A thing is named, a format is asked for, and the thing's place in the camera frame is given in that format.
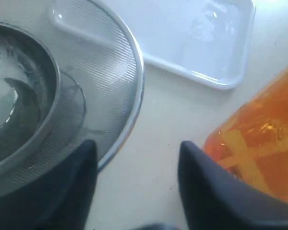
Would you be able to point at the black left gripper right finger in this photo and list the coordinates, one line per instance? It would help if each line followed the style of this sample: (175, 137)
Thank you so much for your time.
(213, 199)

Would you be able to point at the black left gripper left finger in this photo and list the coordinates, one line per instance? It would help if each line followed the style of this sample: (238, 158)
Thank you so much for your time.
(57, 200)

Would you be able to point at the small stainless steel bowl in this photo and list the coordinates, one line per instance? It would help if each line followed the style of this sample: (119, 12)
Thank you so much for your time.
(29, 94)

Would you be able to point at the orange dish soap pump bottle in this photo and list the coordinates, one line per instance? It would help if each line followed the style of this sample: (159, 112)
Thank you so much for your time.
(252, 144)

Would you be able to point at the steel mesh strainer basket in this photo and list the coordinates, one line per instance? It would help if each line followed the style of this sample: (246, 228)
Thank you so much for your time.
(102, 80)

